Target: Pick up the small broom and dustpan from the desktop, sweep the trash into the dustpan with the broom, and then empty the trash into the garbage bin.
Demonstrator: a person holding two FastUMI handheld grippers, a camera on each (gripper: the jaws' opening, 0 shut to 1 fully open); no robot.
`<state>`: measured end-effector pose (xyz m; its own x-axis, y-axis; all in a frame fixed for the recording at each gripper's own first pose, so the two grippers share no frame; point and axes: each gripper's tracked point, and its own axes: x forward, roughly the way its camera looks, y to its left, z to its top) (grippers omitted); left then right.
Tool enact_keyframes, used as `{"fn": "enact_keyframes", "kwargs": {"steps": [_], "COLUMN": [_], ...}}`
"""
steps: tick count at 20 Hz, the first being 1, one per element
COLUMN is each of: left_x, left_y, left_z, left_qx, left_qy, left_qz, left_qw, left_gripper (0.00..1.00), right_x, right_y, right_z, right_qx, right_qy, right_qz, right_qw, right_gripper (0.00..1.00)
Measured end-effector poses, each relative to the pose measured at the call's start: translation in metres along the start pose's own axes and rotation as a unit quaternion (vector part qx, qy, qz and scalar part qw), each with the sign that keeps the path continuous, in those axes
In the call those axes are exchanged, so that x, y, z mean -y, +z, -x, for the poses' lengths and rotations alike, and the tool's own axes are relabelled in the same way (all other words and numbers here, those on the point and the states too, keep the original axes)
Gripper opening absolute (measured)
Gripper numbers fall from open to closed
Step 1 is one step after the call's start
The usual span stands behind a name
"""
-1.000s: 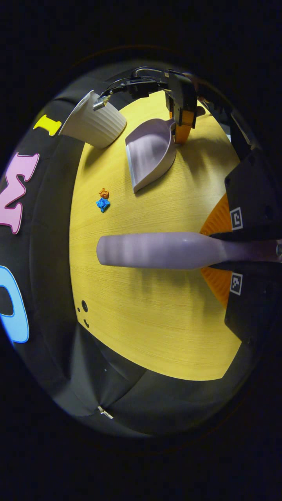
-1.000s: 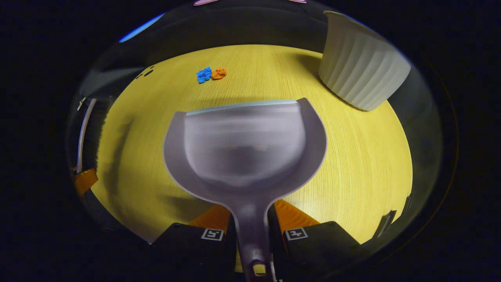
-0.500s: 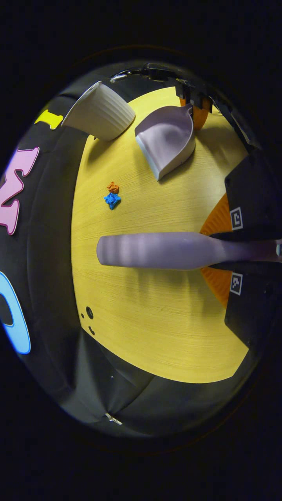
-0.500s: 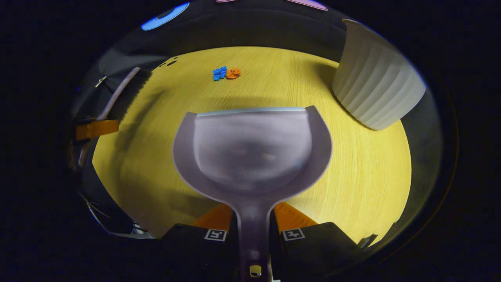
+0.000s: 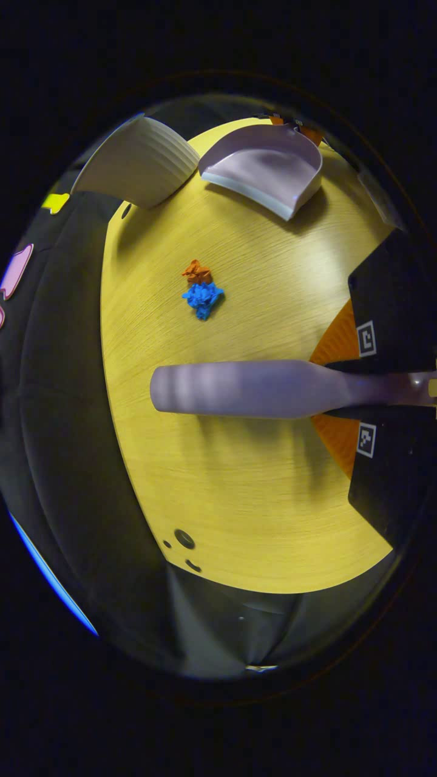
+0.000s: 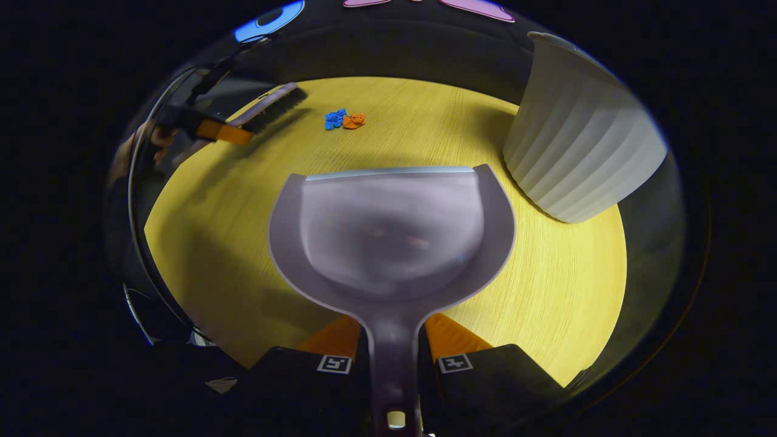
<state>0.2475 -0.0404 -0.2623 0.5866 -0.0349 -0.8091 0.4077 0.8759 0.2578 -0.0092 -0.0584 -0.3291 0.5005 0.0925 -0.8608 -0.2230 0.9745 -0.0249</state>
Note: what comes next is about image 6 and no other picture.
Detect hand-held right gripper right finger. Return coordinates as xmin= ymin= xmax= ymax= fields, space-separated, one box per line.
xmin=418 ymin=313 xmax=568 ymax=437

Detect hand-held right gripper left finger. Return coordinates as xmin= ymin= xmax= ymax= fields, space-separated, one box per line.
xmin=243 ymin=314 xmax=372 ymax=437

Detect small pale pink broom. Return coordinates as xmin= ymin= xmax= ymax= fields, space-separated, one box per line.
xmin=228 ymin=83 xmax=308 ymax=135

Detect pale pink dustpan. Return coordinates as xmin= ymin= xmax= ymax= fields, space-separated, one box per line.
xmin=267 ymin=164 xmax=517 ymax=437

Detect white ribbed garbage bin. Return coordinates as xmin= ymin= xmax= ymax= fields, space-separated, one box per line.
xmin=503 ymin=32 xmax=668 ymax=224

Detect black backdrop cloth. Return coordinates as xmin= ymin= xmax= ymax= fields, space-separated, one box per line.
xmin=182 ymin=0 xmax=608 ymax=107

